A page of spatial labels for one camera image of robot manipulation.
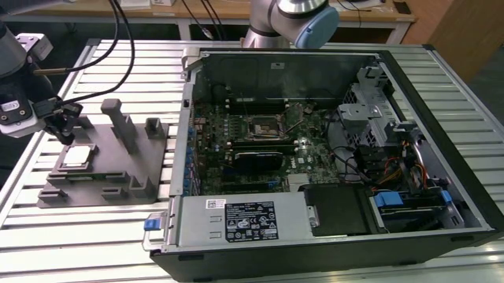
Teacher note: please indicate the silver chipset heatsink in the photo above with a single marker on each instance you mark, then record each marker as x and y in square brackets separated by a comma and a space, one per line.
[300, 181]

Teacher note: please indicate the black PC case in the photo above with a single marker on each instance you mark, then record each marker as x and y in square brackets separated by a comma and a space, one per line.
[275, 265]

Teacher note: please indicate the blue disk carrier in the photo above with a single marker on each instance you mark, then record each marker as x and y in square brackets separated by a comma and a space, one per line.
[388, 200]

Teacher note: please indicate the silver power supply unit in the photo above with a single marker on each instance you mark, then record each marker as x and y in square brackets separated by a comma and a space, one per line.
[197, 218]

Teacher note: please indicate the black plastic shroud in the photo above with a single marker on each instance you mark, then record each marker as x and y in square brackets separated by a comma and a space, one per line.
[338, 209]

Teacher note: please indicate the black graphics card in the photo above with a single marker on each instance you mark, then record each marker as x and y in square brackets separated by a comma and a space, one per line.
[258, 160]

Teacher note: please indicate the wooden cabinet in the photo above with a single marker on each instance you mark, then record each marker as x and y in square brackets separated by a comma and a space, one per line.
[468, 29]

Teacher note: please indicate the blue power supply latch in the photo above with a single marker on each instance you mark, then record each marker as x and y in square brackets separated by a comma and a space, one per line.
[152, 224]

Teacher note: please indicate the small white box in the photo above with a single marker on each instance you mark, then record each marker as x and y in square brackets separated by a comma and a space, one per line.
[163, 2]

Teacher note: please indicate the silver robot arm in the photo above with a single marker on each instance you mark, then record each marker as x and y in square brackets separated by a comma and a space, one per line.
[300, 11]

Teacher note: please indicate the blue drive bay clip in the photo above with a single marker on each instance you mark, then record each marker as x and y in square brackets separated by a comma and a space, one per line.
[445, 197]

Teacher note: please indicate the grey parts rack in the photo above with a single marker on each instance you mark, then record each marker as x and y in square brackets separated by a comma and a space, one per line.
[102, 153]

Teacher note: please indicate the silver CPU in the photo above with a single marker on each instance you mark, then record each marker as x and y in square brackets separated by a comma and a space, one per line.
[76, 155]

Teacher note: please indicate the black RAM slot bank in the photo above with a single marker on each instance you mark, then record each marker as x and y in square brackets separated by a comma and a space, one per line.
[255, 106]
[263, 146]

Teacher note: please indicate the wooden desk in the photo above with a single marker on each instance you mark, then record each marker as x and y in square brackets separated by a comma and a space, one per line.
[165, 13]

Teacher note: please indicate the green motherboard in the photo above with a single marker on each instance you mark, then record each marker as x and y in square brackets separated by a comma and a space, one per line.
[314, 165]

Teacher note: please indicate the green RAM stick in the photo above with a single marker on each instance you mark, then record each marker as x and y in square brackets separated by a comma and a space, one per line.
[84, 176]

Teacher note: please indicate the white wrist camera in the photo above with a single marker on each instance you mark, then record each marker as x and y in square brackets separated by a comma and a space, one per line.
[15, 115]

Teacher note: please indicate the grey camera box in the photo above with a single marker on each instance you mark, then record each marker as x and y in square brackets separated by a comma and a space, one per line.
[34, 44]

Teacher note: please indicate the CPU socket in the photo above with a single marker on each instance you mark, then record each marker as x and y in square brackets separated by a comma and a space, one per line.
[262, 127]

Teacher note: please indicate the silver drive cage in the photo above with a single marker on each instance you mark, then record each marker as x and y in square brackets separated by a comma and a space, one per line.
[358, 113]

